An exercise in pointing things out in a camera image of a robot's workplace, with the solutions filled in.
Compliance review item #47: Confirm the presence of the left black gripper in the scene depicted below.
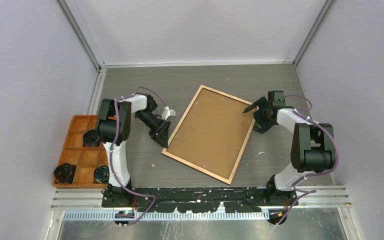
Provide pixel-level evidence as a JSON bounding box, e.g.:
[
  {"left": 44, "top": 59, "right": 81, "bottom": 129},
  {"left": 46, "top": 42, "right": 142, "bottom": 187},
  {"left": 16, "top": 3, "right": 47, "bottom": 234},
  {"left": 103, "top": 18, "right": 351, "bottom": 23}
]
[{"left": 136, "top": 110, "right": 171, "bottom": 148}]

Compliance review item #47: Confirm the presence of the brown backing board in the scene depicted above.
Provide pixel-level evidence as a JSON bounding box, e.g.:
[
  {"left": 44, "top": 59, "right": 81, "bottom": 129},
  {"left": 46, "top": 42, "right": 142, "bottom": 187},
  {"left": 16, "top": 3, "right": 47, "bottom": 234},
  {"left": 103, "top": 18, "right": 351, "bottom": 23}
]
[{"left": 166, "top": 88, "right": 253, "bottom": 180}]

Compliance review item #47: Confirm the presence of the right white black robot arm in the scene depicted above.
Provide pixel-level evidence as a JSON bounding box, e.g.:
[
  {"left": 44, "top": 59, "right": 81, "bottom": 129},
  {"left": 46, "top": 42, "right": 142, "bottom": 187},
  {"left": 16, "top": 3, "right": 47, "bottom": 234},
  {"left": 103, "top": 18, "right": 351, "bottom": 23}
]
[{"left": 243, "top": 90, "right": 339, "bottom": 205}]

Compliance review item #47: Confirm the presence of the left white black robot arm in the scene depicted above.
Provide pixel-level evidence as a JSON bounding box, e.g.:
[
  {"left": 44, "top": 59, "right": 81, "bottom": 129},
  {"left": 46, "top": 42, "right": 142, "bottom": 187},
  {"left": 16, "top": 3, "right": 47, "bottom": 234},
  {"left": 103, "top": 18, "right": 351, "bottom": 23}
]
[{"left": 95, "top": 93, "right": 177, "bottom": 207}]

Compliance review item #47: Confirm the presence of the black yellow-green coiled bundle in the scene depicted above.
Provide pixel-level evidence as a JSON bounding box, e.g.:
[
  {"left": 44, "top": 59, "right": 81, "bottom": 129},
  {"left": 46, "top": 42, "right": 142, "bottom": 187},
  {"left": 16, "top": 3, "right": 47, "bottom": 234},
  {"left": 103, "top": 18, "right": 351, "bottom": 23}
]
[{"left": 93, "top": 164, "right": 110, "bottom": 184}]

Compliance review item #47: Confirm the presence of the orange compartment tray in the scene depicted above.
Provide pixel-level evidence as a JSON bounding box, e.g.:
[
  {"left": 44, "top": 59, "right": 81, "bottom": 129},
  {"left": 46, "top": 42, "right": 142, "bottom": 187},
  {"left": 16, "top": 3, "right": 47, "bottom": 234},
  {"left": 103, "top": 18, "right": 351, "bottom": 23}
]
[{"left": 52, "top": 115, "right": 108, "bottom": 189}]

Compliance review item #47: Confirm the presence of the black orange coiled bundle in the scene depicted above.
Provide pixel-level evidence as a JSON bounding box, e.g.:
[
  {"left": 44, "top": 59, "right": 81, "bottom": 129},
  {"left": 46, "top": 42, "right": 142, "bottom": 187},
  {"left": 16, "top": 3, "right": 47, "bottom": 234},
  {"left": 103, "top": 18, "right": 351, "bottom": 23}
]
[{"left": 53, "top": 162, "right": 77, "bottom": 185}]

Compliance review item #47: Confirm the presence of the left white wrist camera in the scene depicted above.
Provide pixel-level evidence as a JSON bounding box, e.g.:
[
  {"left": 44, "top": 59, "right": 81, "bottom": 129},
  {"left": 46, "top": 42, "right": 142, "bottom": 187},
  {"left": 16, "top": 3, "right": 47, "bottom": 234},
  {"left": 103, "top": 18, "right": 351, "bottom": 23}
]
[{"left": 161, "top": 106, "right": 177, "bottom": 121}]

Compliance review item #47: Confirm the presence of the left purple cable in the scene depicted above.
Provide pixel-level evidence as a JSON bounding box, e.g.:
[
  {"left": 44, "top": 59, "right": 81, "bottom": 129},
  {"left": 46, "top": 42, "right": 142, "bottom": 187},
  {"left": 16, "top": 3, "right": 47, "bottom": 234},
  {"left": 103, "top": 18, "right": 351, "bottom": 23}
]
[{"left": 109, "top": 86, "right": 168, "bottom": 227}]

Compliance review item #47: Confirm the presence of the purple cable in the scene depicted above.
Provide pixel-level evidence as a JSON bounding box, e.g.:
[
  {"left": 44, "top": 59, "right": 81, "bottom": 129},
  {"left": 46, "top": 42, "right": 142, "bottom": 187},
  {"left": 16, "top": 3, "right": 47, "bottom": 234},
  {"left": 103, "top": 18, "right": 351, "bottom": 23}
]
[
  {"left": 276, "top": 94, "right": 341, "bottom": 227},
  {"left": 109, "top": 86, "right": 168, "bottom": 227}
]

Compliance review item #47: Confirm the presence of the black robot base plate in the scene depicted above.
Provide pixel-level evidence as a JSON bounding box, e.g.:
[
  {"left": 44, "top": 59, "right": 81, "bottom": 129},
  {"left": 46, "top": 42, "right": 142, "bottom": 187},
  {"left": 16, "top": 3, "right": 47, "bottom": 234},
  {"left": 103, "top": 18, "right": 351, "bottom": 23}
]
[{"left": 101, "top": 186, "right": 297, "bottom": 214}]

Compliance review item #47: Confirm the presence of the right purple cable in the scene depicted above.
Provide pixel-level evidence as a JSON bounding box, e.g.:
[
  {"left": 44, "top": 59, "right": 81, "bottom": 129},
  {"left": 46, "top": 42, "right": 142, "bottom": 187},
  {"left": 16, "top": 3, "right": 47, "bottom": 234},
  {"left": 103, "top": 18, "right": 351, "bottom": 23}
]
[{"left": 276, "top": 94, "right": 341, "bottom": 227}]

